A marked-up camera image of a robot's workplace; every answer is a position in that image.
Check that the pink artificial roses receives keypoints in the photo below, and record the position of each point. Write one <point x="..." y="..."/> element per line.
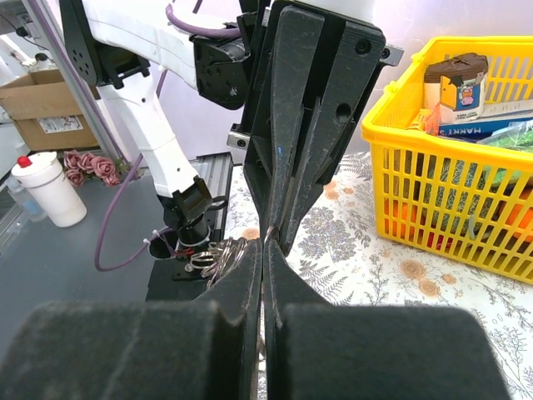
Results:
<point x="80" y="167"/>

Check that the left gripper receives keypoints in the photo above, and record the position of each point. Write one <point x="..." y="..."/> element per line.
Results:
<point x="302" y="83"/>

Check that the aluminium frame rail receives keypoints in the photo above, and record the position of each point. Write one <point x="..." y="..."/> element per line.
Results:
<point x="46" y="17"/>

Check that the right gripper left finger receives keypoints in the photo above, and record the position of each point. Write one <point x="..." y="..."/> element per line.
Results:
<point x="202" y="349"/>

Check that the yellow plastic shopping basket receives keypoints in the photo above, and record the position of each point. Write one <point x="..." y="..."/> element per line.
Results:
<point x="465" y="201"/>

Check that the white blue box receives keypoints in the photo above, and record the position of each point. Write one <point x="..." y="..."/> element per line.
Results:
<point x="478" y="129"/>

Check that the cardboard box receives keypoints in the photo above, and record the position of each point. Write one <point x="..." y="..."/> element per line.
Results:
<point x="45" y="112"/>

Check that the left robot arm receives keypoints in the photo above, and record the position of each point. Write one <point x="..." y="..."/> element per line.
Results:
<point x="112" y="45"/>

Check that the floral patterned table mat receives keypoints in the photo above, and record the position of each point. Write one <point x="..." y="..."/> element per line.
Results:
<point x="338" y="253"/>

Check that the white bottle red cap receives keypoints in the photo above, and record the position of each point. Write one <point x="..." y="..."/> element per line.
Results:
<point x="43" y="176"/>

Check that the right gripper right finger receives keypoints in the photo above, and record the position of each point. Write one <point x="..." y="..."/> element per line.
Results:
<point x="316" y="350"/>

